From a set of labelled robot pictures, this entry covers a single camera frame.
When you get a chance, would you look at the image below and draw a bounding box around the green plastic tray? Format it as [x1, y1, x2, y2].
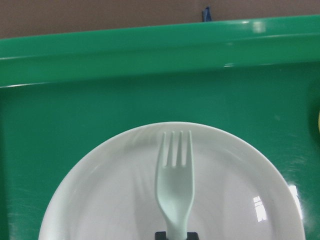
[0, 15, 320, 240]

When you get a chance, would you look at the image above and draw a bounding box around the white round plate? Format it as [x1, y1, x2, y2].
[39, 122, 305, 240]

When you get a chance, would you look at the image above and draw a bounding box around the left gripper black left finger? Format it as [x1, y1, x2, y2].
[154, 231, 167, 240]

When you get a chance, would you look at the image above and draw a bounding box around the yellow plastic spoon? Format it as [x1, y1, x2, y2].
[317, 111, 320, 132]

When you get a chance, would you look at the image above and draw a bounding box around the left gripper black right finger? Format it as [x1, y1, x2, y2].
[187, 232, 199, 240]

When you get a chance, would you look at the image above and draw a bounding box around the pale mint plastic fork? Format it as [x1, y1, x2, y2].
[155, 130, 195, 240]

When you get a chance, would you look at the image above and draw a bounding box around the blue tape grid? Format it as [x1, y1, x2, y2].
[202, 6, 213, 22]

